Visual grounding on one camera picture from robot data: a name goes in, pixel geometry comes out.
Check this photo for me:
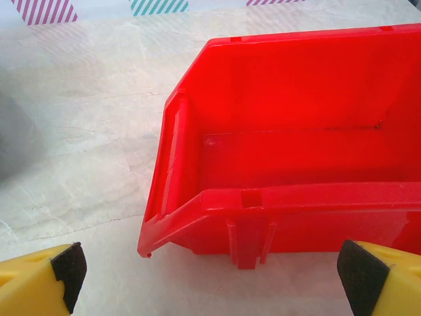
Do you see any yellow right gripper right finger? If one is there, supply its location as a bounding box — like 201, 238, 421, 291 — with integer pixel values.
337, 239, 421, 316

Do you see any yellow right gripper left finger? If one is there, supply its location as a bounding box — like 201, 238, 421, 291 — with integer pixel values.
0, 242, 87, 316

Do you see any red plastic bin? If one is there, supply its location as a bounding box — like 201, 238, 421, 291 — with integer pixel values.
137, 23, 421, 270

